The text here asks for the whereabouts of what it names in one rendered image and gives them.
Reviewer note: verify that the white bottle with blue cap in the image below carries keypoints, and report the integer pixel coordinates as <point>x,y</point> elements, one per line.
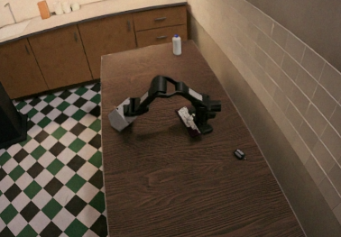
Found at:
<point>176,45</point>

